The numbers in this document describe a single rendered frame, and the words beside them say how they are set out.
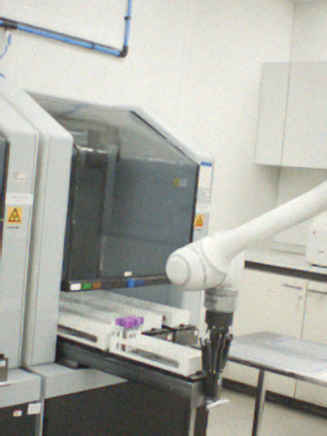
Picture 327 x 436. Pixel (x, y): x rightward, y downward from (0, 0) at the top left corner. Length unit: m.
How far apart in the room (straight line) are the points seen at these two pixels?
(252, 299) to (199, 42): 1.64
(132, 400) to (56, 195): 0.74
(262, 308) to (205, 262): 2.88
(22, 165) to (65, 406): 0.73
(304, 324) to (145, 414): 2.09
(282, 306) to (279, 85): 1.48
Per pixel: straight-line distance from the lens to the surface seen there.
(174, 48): 4.28
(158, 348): 2.02
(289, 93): 4.88
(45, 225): 2.15
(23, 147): 2.08
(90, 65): 3.78
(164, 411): 2.60
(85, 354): 2.19
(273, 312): 4.54
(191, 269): 1.69
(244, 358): 2.21
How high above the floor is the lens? 1.33
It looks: 3 degrees down
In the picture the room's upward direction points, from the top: 5 degrees clockwise
